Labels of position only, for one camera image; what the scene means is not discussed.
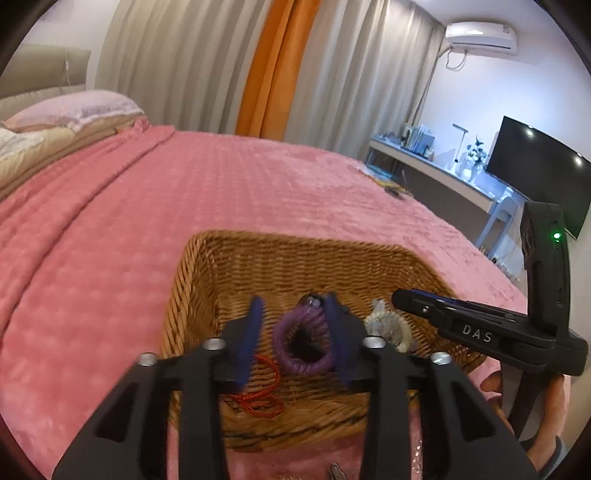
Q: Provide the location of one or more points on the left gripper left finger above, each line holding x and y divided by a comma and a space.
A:
126, 436

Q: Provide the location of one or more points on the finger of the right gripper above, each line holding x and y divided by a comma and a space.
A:
505, 341
473, 307

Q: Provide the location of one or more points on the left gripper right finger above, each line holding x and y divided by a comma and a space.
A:
462, 436

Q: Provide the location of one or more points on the silver rhinestone hair clip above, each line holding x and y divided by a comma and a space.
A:
391, 325

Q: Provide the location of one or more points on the black wrist watch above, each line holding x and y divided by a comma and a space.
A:
310, 342

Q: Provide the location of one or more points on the right hand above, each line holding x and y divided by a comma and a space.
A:
552, 423

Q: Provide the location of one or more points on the light blue chair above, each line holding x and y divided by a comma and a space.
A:
505, 210

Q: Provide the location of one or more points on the brown wicker basket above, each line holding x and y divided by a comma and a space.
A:
220, 271

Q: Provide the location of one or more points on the white desk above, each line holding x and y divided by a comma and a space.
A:
473, 194

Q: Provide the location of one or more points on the white vase with plant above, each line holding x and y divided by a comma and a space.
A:
474, 160

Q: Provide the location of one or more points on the black television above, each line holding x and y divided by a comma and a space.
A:
542, 169

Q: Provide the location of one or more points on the items on bed corner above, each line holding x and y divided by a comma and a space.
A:
392, 188

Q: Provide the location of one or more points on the white desk lamp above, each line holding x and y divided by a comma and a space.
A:
455, 164

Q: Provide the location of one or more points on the pink bed blanket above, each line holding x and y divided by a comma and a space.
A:
90, 245

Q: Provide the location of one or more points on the books on desk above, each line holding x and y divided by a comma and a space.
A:
419, 140

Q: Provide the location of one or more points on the white air conditioner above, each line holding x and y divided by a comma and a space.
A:
482, 36

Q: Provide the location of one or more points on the beige folded quilt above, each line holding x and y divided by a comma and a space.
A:
58, 142

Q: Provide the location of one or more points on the orange curtain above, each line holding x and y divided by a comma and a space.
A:
276, 64

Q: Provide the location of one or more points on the white floral pillow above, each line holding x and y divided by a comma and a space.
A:
12, 143

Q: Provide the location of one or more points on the pink pillow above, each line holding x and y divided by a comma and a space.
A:
73, 111

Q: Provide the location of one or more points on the beige curtains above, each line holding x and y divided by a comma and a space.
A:
366, 68

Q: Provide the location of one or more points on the beige padded headboard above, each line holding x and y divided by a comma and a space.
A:
38, 72

